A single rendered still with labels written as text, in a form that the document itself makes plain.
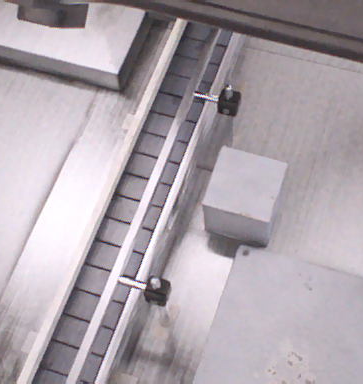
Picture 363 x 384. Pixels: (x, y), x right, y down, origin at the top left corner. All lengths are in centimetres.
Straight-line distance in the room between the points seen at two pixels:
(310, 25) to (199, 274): 65
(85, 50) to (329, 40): 80
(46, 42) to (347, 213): 57
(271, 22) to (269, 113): 73
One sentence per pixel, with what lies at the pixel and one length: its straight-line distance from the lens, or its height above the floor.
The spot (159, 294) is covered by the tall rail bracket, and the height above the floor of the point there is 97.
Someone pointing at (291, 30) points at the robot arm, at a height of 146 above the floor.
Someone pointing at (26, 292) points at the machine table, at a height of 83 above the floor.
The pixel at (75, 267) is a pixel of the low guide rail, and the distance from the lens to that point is 99.
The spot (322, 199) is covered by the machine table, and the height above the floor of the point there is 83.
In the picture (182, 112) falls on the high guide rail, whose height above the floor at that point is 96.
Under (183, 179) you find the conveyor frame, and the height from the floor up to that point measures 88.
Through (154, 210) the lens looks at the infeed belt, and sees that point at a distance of 104.
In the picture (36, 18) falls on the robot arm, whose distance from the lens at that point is 57.
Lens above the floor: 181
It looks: 63 degrees down
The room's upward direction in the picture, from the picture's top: 8 degrees counter-clockwise
